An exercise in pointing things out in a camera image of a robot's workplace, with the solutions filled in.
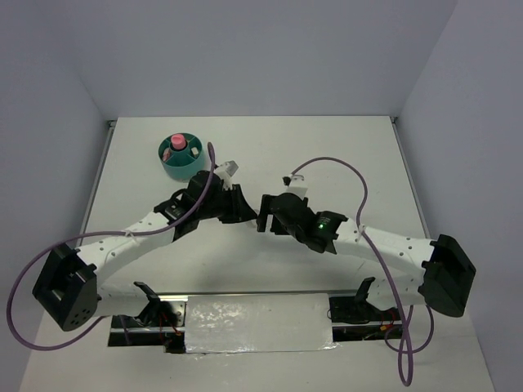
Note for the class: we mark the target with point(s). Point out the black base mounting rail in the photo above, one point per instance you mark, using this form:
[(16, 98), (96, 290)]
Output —
[(351, 321)]

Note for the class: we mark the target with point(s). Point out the teal round compartment organizer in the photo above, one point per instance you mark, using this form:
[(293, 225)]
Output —
[(182, 165)]

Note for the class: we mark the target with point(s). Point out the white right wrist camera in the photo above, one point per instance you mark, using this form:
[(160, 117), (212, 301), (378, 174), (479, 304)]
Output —
[(296, 184)]

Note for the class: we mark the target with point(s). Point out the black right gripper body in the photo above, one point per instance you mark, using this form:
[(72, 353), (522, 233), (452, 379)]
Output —
[(279, 229)]

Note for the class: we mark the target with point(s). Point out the silver foil sheet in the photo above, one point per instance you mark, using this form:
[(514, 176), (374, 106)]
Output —
[(258, 324)]

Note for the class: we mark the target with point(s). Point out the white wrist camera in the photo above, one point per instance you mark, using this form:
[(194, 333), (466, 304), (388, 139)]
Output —
[(225, 172), (296, 184)]

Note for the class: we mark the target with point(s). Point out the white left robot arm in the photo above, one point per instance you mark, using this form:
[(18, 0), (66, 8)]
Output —
[(69, 285)]

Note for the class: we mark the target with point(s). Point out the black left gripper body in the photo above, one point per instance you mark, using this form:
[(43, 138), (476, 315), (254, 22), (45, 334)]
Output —
[(221, 207)]

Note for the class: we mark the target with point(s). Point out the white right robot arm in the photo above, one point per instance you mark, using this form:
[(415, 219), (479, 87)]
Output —
[(434, 272)]

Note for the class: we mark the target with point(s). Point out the pink-capped crayon bottle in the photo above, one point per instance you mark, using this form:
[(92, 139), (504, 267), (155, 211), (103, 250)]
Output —
[(178, 142)]

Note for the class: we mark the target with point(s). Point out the pink highlighter pen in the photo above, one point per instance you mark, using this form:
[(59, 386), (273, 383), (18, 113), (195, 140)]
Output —
[(167, 153)]

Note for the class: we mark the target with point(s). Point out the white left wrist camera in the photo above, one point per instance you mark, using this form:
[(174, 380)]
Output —
[(225, 172)]

